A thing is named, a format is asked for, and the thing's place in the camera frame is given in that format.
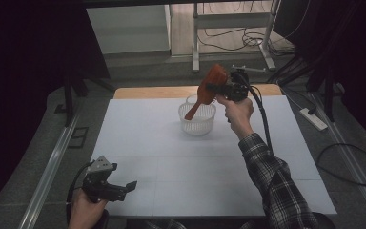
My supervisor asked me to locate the white cabinet panel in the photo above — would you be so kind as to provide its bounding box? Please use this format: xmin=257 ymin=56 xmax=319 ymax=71
xmin=86 ymin=4 xmax=172 ymax=55

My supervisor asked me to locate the hand-held gripper cable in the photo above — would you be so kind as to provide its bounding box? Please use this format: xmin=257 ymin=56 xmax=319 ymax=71
xmin=239 ymin=73 xmax=275 ymax=155
xmin=65 ymin=161 xmax=93 ymax=225

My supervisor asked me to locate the wooden hairbrush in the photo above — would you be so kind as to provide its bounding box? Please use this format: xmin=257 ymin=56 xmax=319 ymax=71
xmin=184 ymin=63 xmax=230 ymax=122

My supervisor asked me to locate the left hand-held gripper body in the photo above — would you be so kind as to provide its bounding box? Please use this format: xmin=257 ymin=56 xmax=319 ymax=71
xmin=82 ymin=156 xmax=118 ymax=204

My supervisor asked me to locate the right hand-held gripper cable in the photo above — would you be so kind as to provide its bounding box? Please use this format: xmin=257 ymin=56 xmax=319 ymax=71
xmin=239 ymin=73 xmax=275 ymax=155

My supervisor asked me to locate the person's left hand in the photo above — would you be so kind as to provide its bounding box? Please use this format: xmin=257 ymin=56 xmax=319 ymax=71
xmin=68 ymin=188 xmax=109 ymax=229

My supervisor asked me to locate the tangle of floor cables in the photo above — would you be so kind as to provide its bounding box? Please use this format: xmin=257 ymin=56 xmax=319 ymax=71
xmin=197 ymin=27 xmax=297 ymax=57

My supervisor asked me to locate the black tripod stand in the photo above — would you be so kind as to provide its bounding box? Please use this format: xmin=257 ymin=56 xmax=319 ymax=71
xmin=307 ymin=56 xmax=345 ymax=123
xmin=61 ymin=72 xmax=116 ymax=128

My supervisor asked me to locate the white plastic basket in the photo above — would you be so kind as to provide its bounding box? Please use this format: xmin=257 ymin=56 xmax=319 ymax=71
xmin=177 ymin=94 xmax=217 ymax=137

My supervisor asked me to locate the person's right hand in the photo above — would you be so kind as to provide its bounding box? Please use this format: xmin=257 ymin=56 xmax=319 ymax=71
xmin=215 ymin=94 xmax=255 ymax=141

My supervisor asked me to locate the white power strip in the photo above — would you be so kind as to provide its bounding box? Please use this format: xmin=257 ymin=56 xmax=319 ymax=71
xmin=299 ymin=107 xmax=329 ymax=132

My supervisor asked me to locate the white table mat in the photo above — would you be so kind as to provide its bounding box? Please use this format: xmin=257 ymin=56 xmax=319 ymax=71
xmin=90 ymin=94 xmax=337 ymax=218

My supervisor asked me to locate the aluminium floor rail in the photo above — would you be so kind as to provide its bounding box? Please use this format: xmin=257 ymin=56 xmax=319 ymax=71
xmin=310 ymin=92 xmax=366 ymax=226
xmin=18 ymin=104 xmax=84 ymax=229

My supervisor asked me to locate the left hand-held gripper cable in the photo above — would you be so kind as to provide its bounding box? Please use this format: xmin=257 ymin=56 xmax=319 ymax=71
xmin=65 ymin=161 xmax=93 ymax=225

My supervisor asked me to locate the wooden table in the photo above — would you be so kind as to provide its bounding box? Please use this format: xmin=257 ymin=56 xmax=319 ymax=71
xmin=112 ymin=83 xmax=283 ymax=100

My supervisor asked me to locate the white metal stand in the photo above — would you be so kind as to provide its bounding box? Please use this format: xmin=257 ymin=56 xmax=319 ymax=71
xmin=191 ymin=0 xmax=281 ymax=73

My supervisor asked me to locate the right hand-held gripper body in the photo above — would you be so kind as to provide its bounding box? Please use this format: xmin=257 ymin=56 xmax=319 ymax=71
xmin=225 ymin=64 xmax=267 ymax=103

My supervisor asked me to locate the white power strip cable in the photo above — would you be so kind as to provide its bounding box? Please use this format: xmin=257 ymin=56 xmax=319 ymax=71
xmin=280 ymin=86 xmax=303 ymax=111

